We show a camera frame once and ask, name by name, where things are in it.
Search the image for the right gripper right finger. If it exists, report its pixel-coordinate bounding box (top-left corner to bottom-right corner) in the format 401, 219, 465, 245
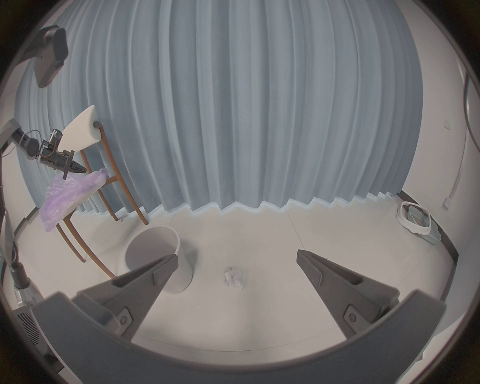
296, 249, 400, 340

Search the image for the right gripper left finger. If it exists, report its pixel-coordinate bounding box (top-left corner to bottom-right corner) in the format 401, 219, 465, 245
72, 254, 179, 343

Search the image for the purple plastic bag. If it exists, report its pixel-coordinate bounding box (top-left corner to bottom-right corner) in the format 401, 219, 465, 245
40, 167, 110, 232

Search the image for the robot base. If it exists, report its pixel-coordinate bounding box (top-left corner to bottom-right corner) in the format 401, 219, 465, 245
0, 210, 65, 376

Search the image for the white trash bin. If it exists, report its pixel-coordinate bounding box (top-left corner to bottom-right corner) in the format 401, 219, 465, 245
124, 225, 194, 294

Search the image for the white cushioned wooden chair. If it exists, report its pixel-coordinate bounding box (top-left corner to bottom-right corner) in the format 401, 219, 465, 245
55, 105, 149, 280

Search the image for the crumpled white paper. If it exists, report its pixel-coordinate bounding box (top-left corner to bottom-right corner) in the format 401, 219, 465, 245
224, 265, 245, 290

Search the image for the white and green plastic tub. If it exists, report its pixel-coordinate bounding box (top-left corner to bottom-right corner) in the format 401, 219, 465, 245
397, 200, 444, 245

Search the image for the blue-grey curtain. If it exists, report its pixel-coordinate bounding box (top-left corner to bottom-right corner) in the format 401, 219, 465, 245
14, 0, 425, 223

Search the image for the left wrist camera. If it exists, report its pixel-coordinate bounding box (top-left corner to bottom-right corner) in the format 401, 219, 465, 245
42, 128, 65, 151

